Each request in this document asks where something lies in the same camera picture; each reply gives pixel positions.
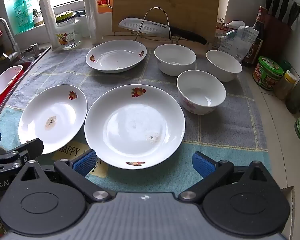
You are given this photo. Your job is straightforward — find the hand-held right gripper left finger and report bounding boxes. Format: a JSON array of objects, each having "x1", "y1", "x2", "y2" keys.
[{"x1": 20, "y1": 149, "x2": 113, "y2": 204}]

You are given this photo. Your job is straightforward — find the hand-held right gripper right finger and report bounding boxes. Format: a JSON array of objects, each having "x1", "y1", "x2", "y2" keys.
[{"x1": 177, "y1": 151, "x2": 272, "y2": 204}]

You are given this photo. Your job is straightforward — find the white flower-print plate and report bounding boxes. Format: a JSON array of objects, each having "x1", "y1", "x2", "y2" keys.
[
  {"x1": 18, "y1": 84, "x2": 88, "y2": 155},
  {"x1": 84, "y1": 84, "x2": 185, "y2": 170},
  {"x1": 86, "y1": 40, "x2": 147, "y2": 73}
]

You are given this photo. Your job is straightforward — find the white bowl with pink flowers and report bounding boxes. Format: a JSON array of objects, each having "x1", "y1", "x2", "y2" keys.
[{"x1": 177, "y1": 70, "x2": 227, "y2": 115}]

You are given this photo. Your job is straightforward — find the plain white bowl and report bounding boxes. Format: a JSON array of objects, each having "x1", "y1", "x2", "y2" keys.
[
  {"x1": 206, "y1": 50, "x2": 242, "y2": 82},
  {"x1": 154, "y1": 44, "x2": 197, "y2": 77}
]

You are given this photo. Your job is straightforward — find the white plastic basket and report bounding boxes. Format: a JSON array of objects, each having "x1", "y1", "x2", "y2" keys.
[{"x1": 0, "y1": 65, "x2": 24, "y2": 100}]

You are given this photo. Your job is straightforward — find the grey checked cloth mat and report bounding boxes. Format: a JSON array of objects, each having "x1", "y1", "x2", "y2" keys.
[{"x1": 0, "y1": 45, "x2": 272, "y2": 195}]

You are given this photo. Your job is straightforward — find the steel sink knob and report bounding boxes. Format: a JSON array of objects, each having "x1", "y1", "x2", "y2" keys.
[{"x1": 24, "y1": 43, "x2": 40, "y2": 55}]

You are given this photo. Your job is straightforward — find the steel sink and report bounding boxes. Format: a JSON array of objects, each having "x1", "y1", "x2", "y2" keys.
[{"x1": 0, "y1": 45, "x2": 52, "y2": 124}]

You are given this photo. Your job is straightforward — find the steel faucet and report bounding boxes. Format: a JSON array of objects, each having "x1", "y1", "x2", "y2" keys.
[{"x1": 0, "y1": 17, "x2": 22, "y2": 60}]

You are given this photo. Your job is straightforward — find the green-lidded sauce jar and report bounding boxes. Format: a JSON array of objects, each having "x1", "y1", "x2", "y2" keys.
[{"x1": 252, "y1": 56, "x2": 284, "y2": 91}]

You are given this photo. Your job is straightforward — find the small yellow-lidded jar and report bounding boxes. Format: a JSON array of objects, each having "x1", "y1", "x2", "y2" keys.
[{"x1": 275, "y1": 70, "x2": 297, "y2": 100}]

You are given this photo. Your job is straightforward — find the glass jar yellow lid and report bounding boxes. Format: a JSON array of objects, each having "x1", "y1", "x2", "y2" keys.
[{"x1": 54, "y1": 10, "x2": 82, "y2": 50}]

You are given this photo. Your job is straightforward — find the dark glass oil bottle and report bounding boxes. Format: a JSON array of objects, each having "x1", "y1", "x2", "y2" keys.
[{"x1": 285, "y1": 62, "x2": 300, "y2": 114}]

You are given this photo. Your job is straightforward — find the white printed bag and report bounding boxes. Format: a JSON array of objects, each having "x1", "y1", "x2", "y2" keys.
[{"x1": 221, "y1": 26, "x2": 259, "y2": 63}]

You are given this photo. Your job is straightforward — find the green soap pump bottle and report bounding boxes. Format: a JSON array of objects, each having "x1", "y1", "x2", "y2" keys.
[{"x1": 14, "y1": 0, "x2": 35, "y2": 33}]

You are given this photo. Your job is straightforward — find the small white bag roll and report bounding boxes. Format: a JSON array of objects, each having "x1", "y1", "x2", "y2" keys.
[{"x1": 39, "y1": 0, "x2": 60, "y2": 48}]

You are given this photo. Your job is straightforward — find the red and white packet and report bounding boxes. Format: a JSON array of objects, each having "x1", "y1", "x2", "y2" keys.
[{"x1": 215, "y1": 19, "x2": 245, "y2": 50}]

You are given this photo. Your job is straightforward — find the dark soy sauce bottle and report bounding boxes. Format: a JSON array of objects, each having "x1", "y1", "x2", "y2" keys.
[{"x1": 242, "y1": 6, "x2": 269, "y2": 68}]

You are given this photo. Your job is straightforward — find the large clear wrap roll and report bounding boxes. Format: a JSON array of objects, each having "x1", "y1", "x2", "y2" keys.
[{"x1": 82, "y1": 0, "x2": 99, "y2": 46}]

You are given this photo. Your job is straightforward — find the dark wooden knife block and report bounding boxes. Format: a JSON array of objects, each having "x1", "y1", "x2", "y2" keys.
[{"x1": 261, "y1": 14, "x2": 294, "y2": 60}]

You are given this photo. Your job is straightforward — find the bamboo cutting board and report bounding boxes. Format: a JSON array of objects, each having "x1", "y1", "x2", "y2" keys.
[{"x1": 112, "y1": 0, "x2": 221, "y2": 43}]

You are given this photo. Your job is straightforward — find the black-handled kitchen knife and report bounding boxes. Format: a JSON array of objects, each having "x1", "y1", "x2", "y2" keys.
[{"x1": 118, "y1": 17, "x2": 208, "y2": 46}]

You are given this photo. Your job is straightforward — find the steel wire rack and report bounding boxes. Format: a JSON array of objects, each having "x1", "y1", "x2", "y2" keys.
[{"x1": 134, "y1": 7, "x2": 188, "y2": 43}]

